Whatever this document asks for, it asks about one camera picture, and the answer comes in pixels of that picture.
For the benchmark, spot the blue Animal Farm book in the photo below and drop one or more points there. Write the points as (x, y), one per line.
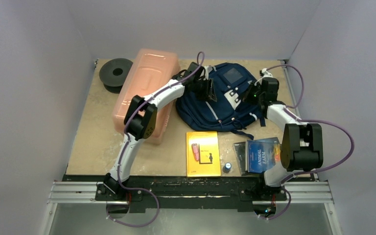
(262, 154)

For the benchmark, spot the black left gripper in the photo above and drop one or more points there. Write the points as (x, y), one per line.
(209, 92)

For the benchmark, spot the black filament spool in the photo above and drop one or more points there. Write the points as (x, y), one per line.
(113, 74)

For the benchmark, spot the dark book under blue book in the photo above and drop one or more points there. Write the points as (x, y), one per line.
(240, 152)

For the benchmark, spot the aluminium frame rail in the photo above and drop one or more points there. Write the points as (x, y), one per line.
(309, 192)

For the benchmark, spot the yellow book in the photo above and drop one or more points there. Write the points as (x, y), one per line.
(209, 164)

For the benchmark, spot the navy blue student backpack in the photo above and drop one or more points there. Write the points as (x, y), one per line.
(224, 115)

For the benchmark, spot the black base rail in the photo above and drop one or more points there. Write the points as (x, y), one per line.
(179, 192)

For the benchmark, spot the pink pen toy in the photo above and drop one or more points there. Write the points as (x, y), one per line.
(196, 151)

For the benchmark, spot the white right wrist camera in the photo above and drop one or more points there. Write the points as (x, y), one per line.
(264, 73)

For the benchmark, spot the pink translucent storage box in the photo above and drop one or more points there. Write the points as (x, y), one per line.
(150, 71)

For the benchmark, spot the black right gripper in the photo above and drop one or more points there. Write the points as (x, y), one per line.
(252, 92)

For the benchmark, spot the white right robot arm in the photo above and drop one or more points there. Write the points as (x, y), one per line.
(302, 142)

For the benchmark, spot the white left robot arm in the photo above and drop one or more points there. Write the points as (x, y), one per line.
(140, 122)

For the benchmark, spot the small blue glue stick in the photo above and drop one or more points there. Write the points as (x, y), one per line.
(227, 167)

